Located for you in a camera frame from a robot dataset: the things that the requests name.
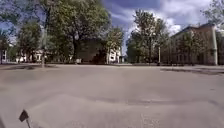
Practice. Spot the white building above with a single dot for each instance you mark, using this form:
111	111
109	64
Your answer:
114	55

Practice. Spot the grey asphalt ground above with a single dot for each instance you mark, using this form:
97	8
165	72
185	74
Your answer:
113	90

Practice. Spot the green tree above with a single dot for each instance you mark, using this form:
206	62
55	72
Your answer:
215	11
146	33

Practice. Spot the thin pole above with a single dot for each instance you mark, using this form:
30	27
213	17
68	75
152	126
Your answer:
159	55

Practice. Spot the group of large trees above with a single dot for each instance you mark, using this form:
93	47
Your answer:
73	26

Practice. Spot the grey pole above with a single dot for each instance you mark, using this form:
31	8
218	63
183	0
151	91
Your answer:
43	50

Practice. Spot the tall brick building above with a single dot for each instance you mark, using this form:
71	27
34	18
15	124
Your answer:
200	45

